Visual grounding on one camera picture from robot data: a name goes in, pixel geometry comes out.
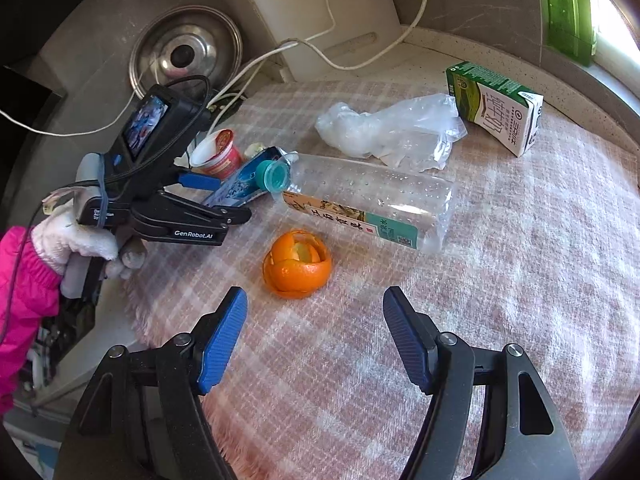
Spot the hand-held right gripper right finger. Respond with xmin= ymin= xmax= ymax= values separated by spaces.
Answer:
xmin=382 ymin=286 xmax=581 ymax=480

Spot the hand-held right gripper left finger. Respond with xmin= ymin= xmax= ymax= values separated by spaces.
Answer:
xmin=52 ymin=286 xmax=249 ymax=480

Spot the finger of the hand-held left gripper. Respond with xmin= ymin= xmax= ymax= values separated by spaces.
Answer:
xmin=145 ymin=190 xmax=252 ymax=229
xmin=175 ymin=169 xmax=222 ymax=191

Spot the blue snack wrapper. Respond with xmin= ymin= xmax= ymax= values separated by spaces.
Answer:
xmin=202 ymin=146 xmax=301 ymax=208

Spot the orange peel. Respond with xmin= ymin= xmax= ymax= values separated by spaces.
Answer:
xmin=262 ymin=230 xmax=333 ymax=301

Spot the person's left forearm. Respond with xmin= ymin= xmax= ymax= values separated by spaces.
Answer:
xmin=0 ymin=226 xmax=62 ymax=413

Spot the person's left hand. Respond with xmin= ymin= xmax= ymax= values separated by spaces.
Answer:
xmin=31 ymin=187 xmax=147 ymax=281

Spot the red yogurt cup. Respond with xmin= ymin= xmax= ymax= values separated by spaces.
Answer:
xmin=190 ymin=129 xmax=244 ymax=181

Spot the steel pot lid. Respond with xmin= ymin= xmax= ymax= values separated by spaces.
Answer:
xmin=128 ymin=6 xmax=244 ymax=98

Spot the pink checked blanket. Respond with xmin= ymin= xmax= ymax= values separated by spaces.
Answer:
xmin=122 ymin=79 xmax=640 ymax=480

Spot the clear plastic bottle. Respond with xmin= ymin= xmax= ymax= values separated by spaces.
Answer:
xmin=257 ymin=152 xmax=458 ymax=256

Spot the white cutting board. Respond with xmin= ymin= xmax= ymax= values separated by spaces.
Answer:
xmin=215 ymin=0 xmax=401 ymax=83

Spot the crumpled clear plastic bag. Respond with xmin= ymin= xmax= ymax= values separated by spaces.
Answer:
xmin=315 ymin=94 xmax=468 ymax=172

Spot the green and white milk carton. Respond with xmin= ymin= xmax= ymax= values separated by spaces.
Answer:
xmin=445 ymin=61 xmax=544 ymax=158

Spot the green plastic strip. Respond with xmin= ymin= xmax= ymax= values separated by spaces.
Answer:
xmin=532 ymin=0 xmax=598 ymax=66

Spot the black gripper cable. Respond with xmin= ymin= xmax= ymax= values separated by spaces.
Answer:
xmin=0 ymin=75 xmax=213 ymax=343

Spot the thin white cable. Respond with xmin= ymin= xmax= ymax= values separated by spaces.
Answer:
xmin=0 ymin=109 xmax=132 ymax=138

